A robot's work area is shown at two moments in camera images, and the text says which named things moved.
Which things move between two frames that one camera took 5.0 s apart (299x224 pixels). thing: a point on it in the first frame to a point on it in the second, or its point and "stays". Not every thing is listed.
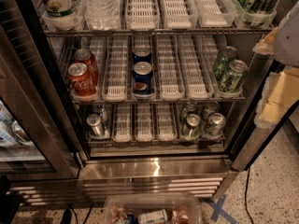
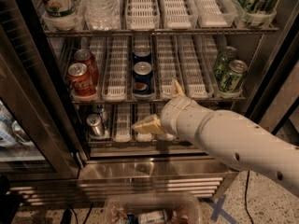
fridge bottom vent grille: (92, 192) stays
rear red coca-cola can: (86, 56) stays
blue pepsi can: (143, 77) stays
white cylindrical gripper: (289, 42) to (173, 117)
